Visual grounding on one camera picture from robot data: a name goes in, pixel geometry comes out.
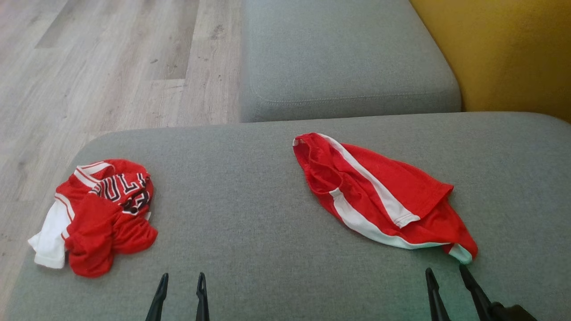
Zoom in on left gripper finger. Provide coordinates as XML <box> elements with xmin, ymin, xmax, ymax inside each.
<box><xmin>196</xmin><ymin>272</ymin><xmax>210</xmax><ymax>321</ymax></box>
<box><xmin>145</xmin><ymin>273</ymin><xmax>169</xmax><ymax>321</ymax></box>

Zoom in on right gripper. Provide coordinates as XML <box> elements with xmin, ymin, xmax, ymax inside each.
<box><xmin>425</xmin><ymin>264</ymin><xmax>538</xmax><ymax>321</ymax></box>

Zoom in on red Bulls jersey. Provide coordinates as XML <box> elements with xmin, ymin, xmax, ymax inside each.
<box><xmin>28</xmin><ymin>159</ymin><xmax>158</xmax><ymax>278</ymax></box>

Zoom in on large grey sofa chaise cushion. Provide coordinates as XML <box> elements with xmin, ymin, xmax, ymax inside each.
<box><xmin>4</xmin><ymin>111</ymin><xmax>571</xmax><ymax>321</ymax></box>

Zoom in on red shorts with white stripe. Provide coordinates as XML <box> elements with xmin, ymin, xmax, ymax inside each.
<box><xmin>293</xmin><ymin>132</ymin><xmax>478</xmax><ymax>265</ymax></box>

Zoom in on yellow sofa backrest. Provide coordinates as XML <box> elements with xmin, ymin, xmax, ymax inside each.
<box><xmin>410</xmin><ymin>0</ymin><xmax>571</xmax><ymax>123</ymax></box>

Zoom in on grey sofa seat cushion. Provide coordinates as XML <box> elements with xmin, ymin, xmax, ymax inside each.
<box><xmin>240</xmin><ymin>0</ymin><xmax>462</xmax><ymax>123</ymax></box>

